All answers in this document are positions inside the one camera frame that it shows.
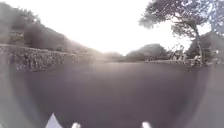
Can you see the large tree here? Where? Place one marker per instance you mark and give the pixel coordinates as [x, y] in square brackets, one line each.
[186, 20]

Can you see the row of bushes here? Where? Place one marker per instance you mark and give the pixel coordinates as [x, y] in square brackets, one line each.
[150, 52]

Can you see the robot's own part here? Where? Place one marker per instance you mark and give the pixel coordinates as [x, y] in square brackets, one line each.
[146, 125]
[76, 125]

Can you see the wooded hillside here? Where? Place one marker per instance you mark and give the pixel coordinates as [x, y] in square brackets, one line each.
[36, 36]

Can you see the low stone wall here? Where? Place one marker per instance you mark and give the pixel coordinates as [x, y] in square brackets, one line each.
[166, 62]

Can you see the grey asphalt road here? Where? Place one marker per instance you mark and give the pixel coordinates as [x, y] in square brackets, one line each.
[113, 90]

